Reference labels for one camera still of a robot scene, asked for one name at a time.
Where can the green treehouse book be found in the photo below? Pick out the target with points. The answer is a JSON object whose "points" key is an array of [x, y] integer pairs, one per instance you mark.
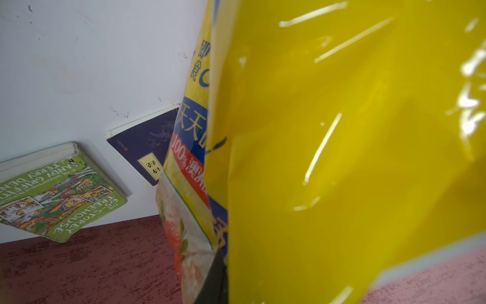
{"points": [[55, 192]]}

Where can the dark purple book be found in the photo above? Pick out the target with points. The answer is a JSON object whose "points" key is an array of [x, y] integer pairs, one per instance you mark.
{"points": [[144, 142]]}

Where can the yellow oats bag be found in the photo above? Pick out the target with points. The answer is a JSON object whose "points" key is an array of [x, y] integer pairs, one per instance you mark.
{"points": [[320, 142]]}

